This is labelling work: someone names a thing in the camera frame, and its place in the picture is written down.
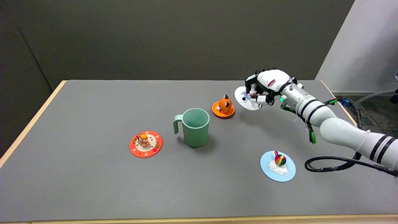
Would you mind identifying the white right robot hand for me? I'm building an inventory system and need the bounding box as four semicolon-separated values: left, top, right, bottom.
245;68;298;106

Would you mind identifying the floor vent grille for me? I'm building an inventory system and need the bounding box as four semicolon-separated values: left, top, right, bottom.
353;116;377;127

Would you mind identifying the green mug with handle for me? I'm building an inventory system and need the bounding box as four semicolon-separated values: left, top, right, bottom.
173;108;210;148

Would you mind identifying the blue lid with balloon figurine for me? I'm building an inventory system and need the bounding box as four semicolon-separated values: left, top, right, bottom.
260;151;296;182

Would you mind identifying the white cup lid with figurine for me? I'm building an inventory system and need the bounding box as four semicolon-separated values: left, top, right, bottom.
234;86;263;111

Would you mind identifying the grey hose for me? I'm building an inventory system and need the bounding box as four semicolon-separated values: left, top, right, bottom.
354;90;398;105

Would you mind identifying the orange lid with fox figurine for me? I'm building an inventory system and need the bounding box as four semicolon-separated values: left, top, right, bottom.
212;94;235;118

